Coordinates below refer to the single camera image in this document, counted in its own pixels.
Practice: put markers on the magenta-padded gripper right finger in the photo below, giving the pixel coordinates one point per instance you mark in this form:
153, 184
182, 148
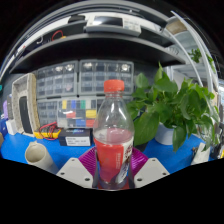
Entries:
153, 171

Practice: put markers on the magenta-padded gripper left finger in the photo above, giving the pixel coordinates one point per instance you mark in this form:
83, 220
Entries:
71, 171

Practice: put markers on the clear red-capped drink bottle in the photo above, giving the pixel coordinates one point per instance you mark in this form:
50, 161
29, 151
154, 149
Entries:
113, 156

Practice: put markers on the black box with white label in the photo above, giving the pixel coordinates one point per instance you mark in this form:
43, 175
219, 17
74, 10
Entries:
75, 137

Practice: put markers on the beige and grey mug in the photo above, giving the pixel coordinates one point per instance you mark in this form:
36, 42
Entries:
38, 156

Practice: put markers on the yellow multimeter with leads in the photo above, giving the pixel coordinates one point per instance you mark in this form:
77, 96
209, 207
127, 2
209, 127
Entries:
46, 133

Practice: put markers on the small white container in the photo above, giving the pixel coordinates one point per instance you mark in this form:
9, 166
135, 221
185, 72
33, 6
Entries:
201, 156

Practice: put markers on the clear organizer with coloured parts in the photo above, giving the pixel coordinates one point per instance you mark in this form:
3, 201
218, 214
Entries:
76, 114

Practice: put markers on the green potted plant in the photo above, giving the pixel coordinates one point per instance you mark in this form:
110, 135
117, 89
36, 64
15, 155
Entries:
166, 103

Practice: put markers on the black flat device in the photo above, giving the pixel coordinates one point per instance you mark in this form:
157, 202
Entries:
25, 115

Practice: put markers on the white perforated tray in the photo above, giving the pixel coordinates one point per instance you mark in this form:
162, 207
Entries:
31, 90

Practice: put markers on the dark workbench shelf unit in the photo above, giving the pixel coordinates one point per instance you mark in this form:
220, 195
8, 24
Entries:
100, 46

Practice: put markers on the white metal rack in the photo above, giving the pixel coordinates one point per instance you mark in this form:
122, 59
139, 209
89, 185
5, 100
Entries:
196, 43

